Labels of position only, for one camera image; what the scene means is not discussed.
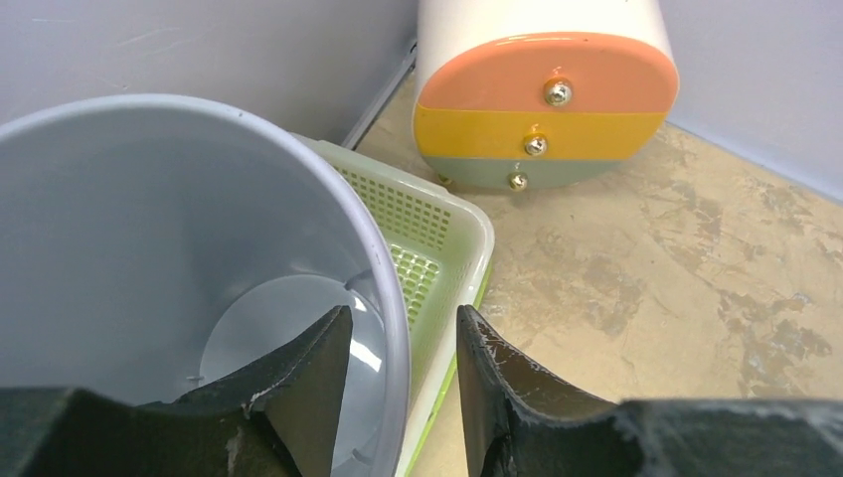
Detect pale green perforated basket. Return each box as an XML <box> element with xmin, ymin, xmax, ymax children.
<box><xmin>300</xmin><ymin>137</ymin><xmax>495</xmax><ymax>476</ymax></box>

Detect cream cabinet with coloured drawers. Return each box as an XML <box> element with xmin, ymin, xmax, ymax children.
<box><xmin>412</xmin><ymin>0</ymin><xmax>680</xmax><ymax>191</ymax></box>

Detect large grey plastic bucket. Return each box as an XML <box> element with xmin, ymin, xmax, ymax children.
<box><xmin>1</xmin><ymin>94</ymin><xmax>411</xmax><ymax>476</ymax></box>

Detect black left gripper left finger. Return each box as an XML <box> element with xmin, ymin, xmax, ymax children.
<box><xmin>1</xmin><ymin>305</ymin><xmax>353</xmax><ymax>476</ymax></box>

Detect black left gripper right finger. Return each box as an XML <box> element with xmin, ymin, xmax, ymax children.
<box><xmin>456</xmin><ymin>305</ymin><xmax>842</xmax><ymax>476</ymax></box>

